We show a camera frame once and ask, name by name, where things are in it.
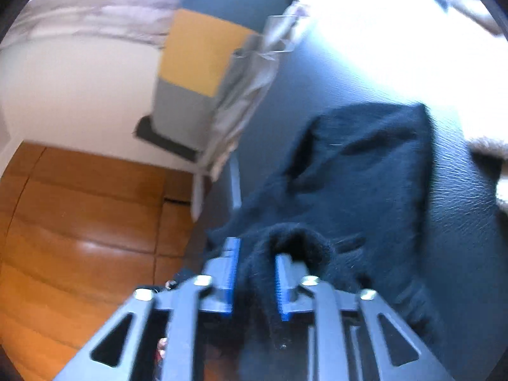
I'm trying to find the black knit sweater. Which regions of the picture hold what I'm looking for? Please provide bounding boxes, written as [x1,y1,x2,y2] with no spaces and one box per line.
[206,103,445,381]

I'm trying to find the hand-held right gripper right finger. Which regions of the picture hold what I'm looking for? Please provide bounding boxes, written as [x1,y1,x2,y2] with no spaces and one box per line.
[275,253,457,381]

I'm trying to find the grey orange panel chair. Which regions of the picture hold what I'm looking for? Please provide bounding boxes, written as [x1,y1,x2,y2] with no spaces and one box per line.
[153,0,310,223]

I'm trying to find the grey cloth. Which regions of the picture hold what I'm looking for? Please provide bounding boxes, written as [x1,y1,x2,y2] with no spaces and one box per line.
[196,2,310,183]

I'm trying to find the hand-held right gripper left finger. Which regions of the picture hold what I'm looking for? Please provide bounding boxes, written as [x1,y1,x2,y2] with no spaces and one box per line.
[56,236,243,381]

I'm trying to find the patterned curtain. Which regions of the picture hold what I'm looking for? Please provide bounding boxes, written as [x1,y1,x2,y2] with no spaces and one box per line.
[0,0,195,50]

